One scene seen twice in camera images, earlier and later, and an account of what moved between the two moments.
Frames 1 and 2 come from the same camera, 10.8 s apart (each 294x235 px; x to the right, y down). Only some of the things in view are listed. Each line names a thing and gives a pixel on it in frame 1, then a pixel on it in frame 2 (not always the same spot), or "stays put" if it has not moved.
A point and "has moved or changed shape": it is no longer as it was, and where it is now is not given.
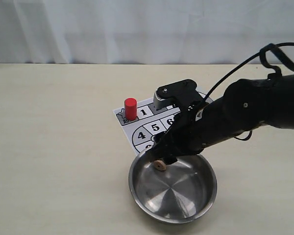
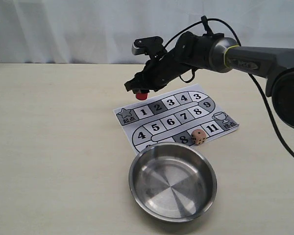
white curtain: [143, 32] stays put
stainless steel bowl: [183, 191] stays put
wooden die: [159, 165] has moved or changed shape
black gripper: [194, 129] to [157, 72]
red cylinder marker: [131, 108] to [141, 96]
